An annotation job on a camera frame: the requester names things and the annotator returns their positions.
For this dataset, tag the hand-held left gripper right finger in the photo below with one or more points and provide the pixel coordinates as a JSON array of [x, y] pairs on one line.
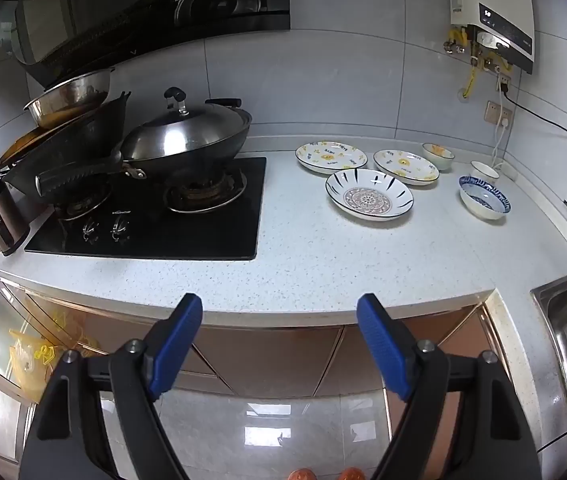
[[383, 345]]

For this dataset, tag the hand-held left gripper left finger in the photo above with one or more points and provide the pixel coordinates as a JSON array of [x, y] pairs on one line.
[[178, 345]]

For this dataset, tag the blue patterned bowl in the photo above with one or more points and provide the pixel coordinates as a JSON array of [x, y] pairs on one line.
[[483, 202]]

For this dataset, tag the small white bowl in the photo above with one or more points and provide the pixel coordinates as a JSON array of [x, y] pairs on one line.
[[483, 174]]

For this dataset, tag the white plate black striped rim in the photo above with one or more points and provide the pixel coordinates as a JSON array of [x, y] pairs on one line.
[[368, 197]]

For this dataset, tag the white plate yellow bear print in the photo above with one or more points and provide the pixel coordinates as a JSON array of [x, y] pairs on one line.
[[406, 166], [331, 157]]

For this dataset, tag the black glass gas stove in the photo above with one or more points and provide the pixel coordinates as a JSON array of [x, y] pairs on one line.
[[203, 235]]

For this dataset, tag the white power adapter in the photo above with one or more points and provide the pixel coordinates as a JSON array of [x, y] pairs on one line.
[[508, 171]]

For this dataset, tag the orange shoe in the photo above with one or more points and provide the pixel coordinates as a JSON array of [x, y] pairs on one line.
[[351, 474], [300, 474]]

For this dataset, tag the yellow plastic bag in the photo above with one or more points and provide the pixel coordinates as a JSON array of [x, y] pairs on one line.
[[33, 360]]

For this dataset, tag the pale green bowl yellow flower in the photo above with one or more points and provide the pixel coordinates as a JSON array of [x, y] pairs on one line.
[[438, 157]]

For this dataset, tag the steel wok lid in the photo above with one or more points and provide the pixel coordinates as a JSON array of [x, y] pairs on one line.
[[183, 132]]

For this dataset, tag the large black wok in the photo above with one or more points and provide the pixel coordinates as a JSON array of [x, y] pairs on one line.
[[78, 140]]

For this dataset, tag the brown wooden board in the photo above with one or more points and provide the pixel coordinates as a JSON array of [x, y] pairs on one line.
[[23, 142]]

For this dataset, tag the stainless steel basin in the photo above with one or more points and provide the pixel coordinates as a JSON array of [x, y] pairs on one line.
[[71, 95]]

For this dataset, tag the white gas water heater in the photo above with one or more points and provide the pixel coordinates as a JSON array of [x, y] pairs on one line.
[[493, 0]]

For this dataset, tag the black range hood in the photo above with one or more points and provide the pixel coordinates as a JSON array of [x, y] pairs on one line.
[[113, 5]]

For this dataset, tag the wall socket with black plug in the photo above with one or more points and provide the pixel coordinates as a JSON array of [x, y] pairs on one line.
[[503, 81]]

